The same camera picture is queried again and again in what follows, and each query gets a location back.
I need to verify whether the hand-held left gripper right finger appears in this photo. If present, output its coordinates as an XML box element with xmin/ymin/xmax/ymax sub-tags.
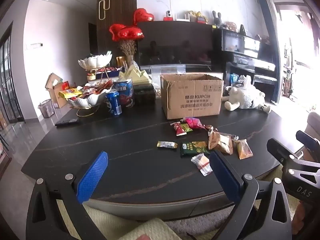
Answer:
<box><xmin>209</xmin><ymin>151</ymin><xmax>292</xmax><ymax>240</ymax></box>

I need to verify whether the brown cardboard box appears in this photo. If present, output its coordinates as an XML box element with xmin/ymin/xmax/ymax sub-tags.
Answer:
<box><xmin>160</xmin><ymin>74</ymin><xmax>224</xmax><ymax>120</ymax></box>

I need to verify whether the yellow snack packet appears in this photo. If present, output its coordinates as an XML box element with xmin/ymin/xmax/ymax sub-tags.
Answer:
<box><xmin>59</xmin><ymin>88</ymin><xmax>83</xmax><ymax>99</ymax></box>

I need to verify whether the white lotus fruit bowl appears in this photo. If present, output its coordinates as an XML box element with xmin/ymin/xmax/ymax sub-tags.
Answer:
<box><xmin>67</xmin><ymin>89</ymin><xmax>118</xmax><ymax>109</ymax></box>

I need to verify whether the beige armchair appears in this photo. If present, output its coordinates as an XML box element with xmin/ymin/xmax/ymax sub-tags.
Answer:
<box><xmin>306</xmin><ymin>112</ymin><xmax>320</xmax><ymax>141</ymax></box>

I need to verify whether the small white lotus bowl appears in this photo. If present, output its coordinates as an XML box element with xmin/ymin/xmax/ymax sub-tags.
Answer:
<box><xmin>78</xmin><ymin>53</ymin><xmax>113</xmax><ymax>70</ymax></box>

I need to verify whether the red heart balloon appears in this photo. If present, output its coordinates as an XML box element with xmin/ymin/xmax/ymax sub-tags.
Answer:
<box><xmin>117</xmin><ymin>26</ymin><xmax>145</xmax><ymax>41</ymax></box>
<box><xmin>132</xmin><ymin>8</ymin><xmax>155</xmax><ymax>26</ymax></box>
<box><xmin>109</xmin><ymin>23</ymin><xmax>129</xmax><ymax>42</ymax></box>

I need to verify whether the dark storage box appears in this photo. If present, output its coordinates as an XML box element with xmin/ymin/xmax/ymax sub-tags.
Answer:
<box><xmin>133</xmin><ymin>83</ymin><xmax>157</xmax><ymax>106</ymax></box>

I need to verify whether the yellow toy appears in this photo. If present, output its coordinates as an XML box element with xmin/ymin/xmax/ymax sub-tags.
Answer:
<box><xmin>188</xmin><ymin>10</ymin><xmax>208</xmax><ymax>24</ymax></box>

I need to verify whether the black television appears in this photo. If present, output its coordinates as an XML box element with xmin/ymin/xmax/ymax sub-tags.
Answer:
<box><xmin>137</xmin><ymin>21</ymin><xmax>214</xmax><ymax>67</ymax></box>

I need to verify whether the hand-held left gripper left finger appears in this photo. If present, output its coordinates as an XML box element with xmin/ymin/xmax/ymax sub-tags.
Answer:
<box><xmin>26</xmin><ymin>151</ymin><xmax>109</xmax><ymax>240</ymax></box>

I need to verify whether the grey trash bin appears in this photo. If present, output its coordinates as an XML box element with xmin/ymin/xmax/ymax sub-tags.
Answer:
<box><xmin>38</xmin><ymin>99</ymin><xmax>55</xmax><ymax>119</ymax></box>

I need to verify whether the large tan snack packet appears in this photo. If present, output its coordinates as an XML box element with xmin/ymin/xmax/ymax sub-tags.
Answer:
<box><xmin>208</xmin><ymin>131</ymin><xmax>234</xmax><ymax>154</ymax></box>

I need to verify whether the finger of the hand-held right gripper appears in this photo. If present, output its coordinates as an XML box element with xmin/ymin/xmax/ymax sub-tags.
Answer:
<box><xmin>296</xmin><ymin>130</ymin><xmax>320</xmax><ymax>152</ymax></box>
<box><xmin>266</xmin><ymin>138</ymin><xmax>300</xmax><ymax>164</ymax></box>

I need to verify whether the white and red snack packet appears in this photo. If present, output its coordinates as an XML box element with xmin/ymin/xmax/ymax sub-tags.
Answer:
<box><xmin>191</xmin><ymin>154</ymin><xmax>213</xmax><ymax>176</ymax></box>

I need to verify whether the clear plastic container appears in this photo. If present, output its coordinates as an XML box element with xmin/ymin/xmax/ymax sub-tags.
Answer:
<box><xmin>150</xmin><ymin>64</ymin><xmax>186</xmax><ymax>77</ymax></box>

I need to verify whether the blue snack canister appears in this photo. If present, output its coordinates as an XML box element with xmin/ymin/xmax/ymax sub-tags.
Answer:
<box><xmin>114</xmin><ymin>78</ymin><xmax>136</xmax><ymax>108</ymax></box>

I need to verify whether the cream mountain-shaped ornament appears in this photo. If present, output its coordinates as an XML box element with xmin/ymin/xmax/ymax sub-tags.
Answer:
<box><xmin>118</xmin><ymin>64</ymin><xmax>152</xmax><ymax>86</ymax></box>

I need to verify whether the grey bunny figure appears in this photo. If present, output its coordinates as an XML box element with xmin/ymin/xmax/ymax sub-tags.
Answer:
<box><xmin>212</xmin><ymin>10</ymin><xmax>224</xmax><ymax>28</ymax></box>

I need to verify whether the dark green snack packet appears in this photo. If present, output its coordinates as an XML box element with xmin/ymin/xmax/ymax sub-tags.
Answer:
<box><xmin>180</xmin><ymin>141</ymin><xmax>211</xmax><ymax>157</ymax></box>

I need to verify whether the open cardboard box with flaps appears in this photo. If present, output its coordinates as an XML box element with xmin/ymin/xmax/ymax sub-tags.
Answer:
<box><xmin>45</xmin><ymin>73</ymin><xmax>68</xmax><ymax>109</ymax></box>

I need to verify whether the gold wall ornament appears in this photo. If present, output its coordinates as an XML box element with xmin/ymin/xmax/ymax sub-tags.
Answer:
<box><xmin>98</xmin><ymin>0</ymin><xmax>111</xmax><ymax>21</ymax></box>

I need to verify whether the gold snack packet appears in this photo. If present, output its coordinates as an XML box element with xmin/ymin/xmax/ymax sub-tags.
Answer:
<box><xmin>157</xmin><ymin>141</ymin><xmax>178</xmax><ymax>149</ymax></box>

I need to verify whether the blue soda can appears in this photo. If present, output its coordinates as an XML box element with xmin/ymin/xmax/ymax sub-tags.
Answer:
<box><xmin>106</xmin><ymin>89</ymin><xmax>123</xmax><ymax>117</ymax></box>

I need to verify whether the piano bench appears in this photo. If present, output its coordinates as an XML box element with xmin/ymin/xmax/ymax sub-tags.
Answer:
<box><xmin>252</xmin><ymin>74</ymin><xmax>278</xmax><ymax>88</ymax></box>

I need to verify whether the cream textured cloth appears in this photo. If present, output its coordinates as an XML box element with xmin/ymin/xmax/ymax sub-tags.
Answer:
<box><xmin>84</xmin><ymin>202</ymin><xmax>175</xmax><ymax>240</ymax></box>

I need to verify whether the blue curtain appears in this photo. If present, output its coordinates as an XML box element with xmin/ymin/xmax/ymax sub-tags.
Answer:
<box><xmin>259</xmin><ymin>0</ymin><xmax>282</xmax><ymax>103</ymax></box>

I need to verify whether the white plush sheep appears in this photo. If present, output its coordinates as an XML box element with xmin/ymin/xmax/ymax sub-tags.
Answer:
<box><xmin>224</xmin><ymin>75</ymin><xmax>272</xmax><ymax>113</ymax></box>

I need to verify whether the person's right hand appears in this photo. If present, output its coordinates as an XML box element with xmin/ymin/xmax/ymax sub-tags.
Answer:
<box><xmin>293</xmin><ymin>200</ymin><xmax>320</xmax><ymax>232</ymax></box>

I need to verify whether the glass door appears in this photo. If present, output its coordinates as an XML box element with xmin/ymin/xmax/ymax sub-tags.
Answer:
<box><xmin>0</xmin><ymin>22</ymin><xmax>26</xmax><ymax>123</ymax></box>

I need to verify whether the pile of red snack sticks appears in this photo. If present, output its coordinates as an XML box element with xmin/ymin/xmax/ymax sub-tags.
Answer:
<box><xmin>82</xmin><ymin>79</ymin><xmax>113</xmax><ymax>98</ymax></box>

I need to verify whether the black piano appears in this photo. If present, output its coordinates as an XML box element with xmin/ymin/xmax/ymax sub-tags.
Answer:
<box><xmin>213</xmin><ymin>28</ymin><xmax>278</xmax><ymax>81</ymax></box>

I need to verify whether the small tan snack packet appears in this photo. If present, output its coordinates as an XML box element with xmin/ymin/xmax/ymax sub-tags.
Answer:
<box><xmin>233</xmin><ymin>139</ymin><xmax>254</xmax><ymax>160</ymax></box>

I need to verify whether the dried flower bouquet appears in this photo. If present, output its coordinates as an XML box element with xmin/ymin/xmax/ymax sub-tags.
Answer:
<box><xmin>118</xmin><ymin>39</ymin><xmax>138</xmax><ymax>67</ymax></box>

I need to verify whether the pink snack packet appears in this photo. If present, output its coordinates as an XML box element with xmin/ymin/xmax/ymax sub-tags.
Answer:
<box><xmin>185</xmin><ymin>117</ymin><xmax>206</xmax><ymax>130</ymax></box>

